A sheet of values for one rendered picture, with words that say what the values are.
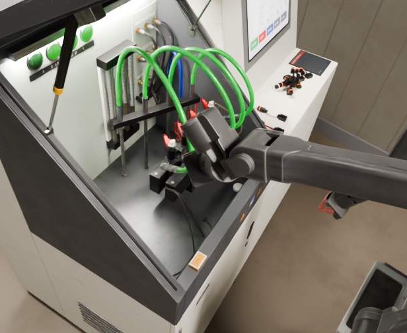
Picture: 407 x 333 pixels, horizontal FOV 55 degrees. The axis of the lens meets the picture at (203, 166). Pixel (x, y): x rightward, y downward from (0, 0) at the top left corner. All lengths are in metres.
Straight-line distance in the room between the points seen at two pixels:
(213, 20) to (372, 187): 0.92
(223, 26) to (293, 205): 1.51
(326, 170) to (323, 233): 1.95
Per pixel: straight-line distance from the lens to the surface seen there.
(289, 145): 0.59
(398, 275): 1.17
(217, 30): 1.35
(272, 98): 1.65
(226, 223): 1.20
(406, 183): 0.55
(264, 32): 1.64
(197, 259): 1.11
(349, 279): 2.40
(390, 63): 2.76
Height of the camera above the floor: 1.93
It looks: 46 degrees down
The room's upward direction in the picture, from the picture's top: 8 degrees clockwise
